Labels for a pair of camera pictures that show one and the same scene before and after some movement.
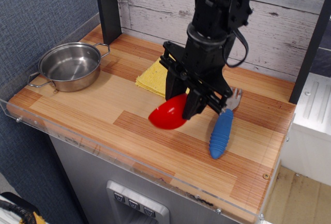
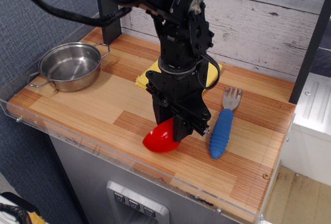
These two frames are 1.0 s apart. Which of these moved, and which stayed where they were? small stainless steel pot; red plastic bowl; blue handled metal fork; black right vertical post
Moved: red plastic bowl
Stayed: black right vertical post; small stainless steel pot; blue handled metal fork
